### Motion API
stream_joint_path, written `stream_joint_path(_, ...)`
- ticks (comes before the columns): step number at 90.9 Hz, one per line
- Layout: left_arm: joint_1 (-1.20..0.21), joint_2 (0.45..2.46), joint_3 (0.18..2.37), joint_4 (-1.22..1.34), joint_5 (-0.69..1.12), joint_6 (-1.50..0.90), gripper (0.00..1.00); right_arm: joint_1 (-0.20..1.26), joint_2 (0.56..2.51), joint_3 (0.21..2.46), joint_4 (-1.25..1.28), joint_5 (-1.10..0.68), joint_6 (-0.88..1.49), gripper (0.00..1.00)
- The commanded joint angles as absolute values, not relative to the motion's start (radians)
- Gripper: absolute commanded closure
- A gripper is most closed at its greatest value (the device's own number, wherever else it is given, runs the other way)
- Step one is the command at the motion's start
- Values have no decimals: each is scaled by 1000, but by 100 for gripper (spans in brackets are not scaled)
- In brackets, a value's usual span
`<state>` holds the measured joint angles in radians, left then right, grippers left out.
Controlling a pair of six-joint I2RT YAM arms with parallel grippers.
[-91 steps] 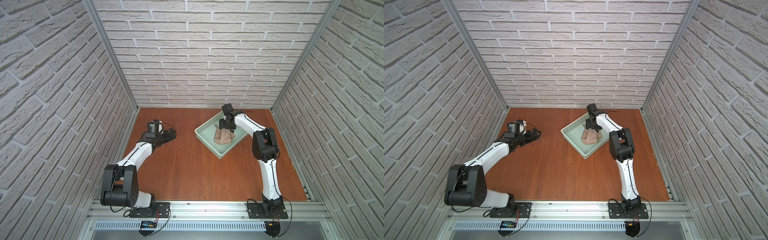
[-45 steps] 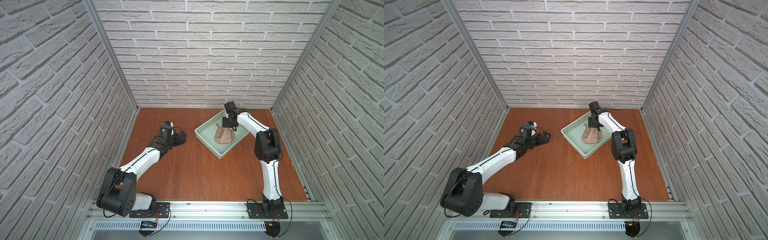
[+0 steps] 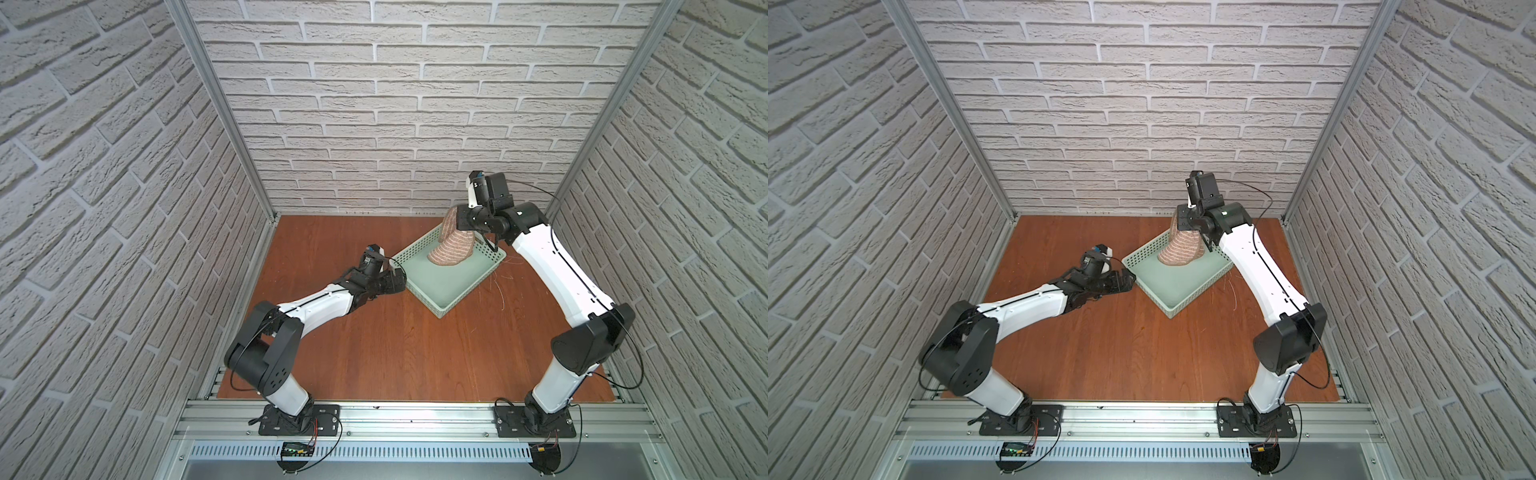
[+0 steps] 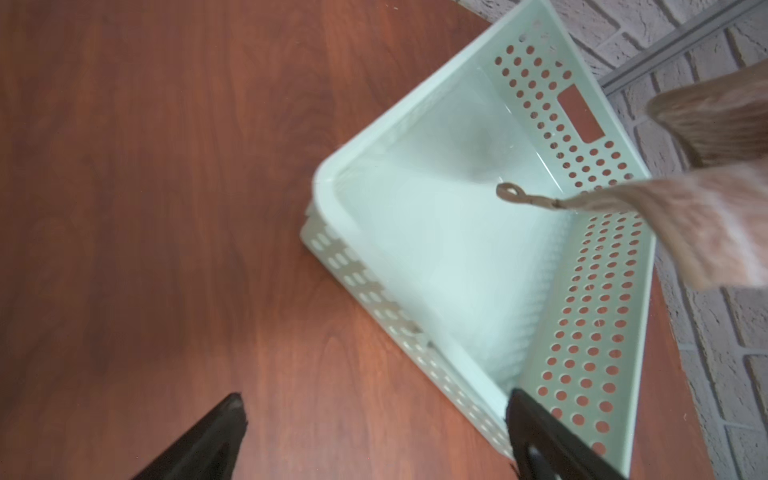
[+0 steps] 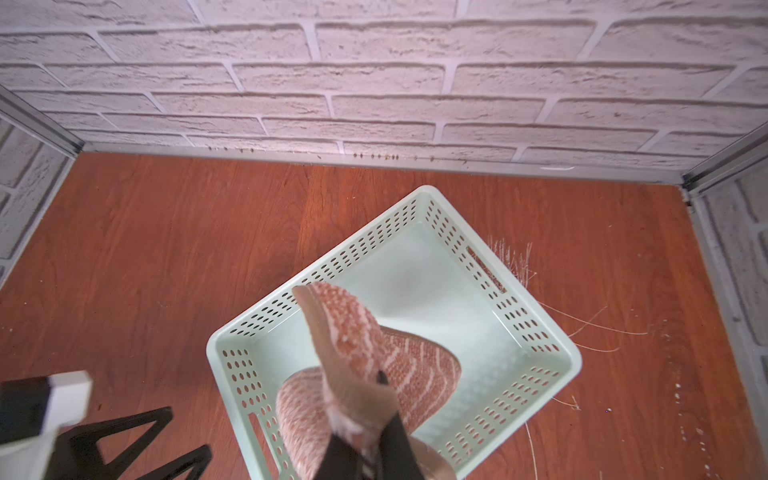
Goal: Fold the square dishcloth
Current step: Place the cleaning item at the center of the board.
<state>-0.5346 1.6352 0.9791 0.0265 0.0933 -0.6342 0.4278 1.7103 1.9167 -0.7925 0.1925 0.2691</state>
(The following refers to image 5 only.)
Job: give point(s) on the striped brown white dishcloth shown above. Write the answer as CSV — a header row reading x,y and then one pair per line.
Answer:
x,y
338,396

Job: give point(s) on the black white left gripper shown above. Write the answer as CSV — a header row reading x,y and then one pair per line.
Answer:
x,y
36,414

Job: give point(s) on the aluminium corner post right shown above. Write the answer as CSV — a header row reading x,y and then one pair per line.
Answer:
x,y
727,163

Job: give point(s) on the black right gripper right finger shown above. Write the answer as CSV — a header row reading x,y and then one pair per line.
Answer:
x,y
395,457

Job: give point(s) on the aluminium corner post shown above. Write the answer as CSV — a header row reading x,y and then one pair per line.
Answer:
x,y
22,115
727,163

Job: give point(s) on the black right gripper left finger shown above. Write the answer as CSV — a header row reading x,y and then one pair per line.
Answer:
x,y
340,462

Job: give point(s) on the mint green perforated basket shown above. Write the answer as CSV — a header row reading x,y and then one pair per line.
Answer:
x,y
419,267

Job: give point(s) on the aluminium corner post left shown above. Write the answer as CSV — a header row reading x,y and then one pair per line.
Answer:
x,y
22,115

